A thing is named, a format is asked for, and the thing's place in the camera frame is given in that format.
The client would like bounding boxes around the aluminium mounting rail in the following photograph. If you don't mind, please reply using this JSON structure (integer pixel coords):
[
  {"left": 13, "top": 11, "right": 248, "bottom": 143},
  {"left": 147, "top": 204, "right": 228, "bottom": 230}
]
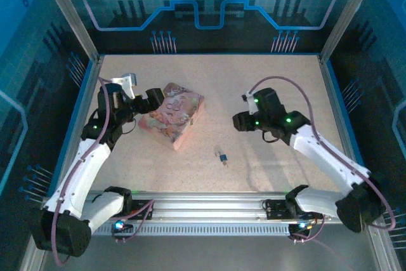
[{"left": 87, "top": 190, "right": 345, "bottom": 225}]

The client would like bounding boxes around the left lit circuit board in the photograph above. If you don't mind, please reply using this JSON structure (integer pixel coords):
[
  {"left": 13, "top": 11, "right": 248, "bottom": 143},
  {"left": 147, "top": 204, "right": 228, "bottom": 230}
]
[{"left": 111, "top": 218, "right": 134, "bottom": 233}]

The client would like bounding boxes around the small blue brass padlock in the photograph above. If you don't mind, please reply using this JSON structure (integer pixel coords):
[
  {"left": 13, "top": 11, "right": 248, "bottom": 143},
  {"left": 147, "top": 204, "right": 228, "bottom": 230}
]
[{"left": 214, "top": 146, "right": 229, "bottom": 162}]

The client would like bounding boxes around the aluminium frame post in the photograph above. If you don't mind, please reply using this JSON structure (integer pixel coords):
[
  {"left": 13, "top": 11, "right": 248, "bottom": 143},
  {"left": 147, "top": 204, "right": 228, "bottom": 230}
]
[
  {"left": 35, "top": 0, "right": 102, "bottom": 62},
  {"left": 319, "top": 0, "right": 383, "bottom": 62}
]

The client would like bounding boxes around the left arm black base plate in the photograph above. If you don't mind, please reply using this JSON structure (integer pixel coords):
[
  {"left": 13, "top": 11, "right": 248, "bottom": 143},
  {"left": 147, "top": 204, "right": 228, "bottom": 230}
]
[{"left": 126, "top": 199, "right": 154, "bottom": 221}]

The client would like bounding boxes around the lit circuit board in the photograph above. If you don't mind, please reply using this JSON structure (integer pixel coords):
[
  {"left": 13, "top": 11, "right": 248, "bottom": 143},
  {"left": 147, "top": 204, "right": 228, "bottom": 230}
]
[
  {"left": 111, "top": 218, "right": 134, "bottom": 233},
  {"left": 287, "top": 220, "right": 313, "bottom": 234}
]

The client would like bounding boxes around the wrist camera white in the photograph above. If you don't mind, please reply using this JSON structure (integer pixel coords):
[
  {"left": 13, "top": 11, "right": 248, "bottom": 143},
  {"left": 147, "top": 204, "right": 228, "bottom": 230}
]
[
  {"left": 110, "top": 72, "right": 139, "bottom": 99},
  {"left": 241, "top": 90, "right": 259, "bottom": 116}
]

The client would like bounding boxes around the aluminium table side rail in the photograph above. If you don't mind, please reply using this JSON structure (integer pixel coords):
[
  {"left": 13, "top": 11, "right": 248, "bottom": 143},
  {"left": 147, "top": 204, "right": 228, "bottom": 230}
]
[
  {"left": 316, "top": 55, "right": 366, "bottom": 176},
  {"left": 47, "top": 55, "right": 105, "bottom": 201}
]

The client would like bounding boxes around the slotted grey cable duct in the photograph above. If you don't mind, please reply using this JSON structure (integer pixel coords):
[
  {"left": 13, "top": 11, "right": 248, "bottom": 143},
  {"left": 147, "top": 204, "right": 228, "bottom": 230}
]
[{"left": 94, "top": 224, "right": 293, "bottom": 237}]

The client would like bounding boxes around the grey metal front plate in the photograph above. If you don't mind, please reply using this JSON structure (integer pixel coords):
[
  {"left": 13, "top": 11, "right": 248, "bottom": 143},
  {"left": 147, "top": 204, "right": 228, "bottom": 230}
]
[{"left": 18, "top": 220, "right": 402, "bottom": 271}]

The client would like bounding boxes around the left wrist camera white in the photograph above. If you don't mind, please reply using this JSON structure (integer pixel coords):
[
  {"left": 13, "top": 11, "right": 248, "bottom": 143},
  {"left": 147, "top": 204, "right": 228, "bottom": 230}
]
[{"left": 110, "top": 72, "right": 139, "bottom": 99}]

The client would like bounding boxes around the right lit circuit board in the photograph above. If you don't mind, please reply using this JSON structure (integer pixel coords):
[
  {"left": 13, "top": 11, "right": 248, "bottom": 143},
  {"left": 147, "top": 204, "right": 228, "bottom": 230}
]
[{"left": 287, "top": 220, "right": 313, "bottom": 234}]

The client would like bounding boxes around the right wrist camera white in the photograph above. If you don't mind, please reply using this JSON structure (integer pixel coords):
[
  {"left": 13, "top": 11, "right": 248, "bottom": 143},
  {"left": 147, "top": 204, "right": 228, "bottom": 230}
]
[{"left": 241, "top": 90, "right": 259, "bottom": 116}]

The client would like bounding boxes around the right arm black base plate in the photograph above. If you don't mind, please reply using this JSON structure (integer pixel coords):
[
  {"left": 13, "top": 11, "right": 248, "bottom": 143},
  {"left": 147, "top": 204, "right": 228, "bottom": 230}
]
[{"left": 264, "top": 199, "right": 324, "bottom": 221}]

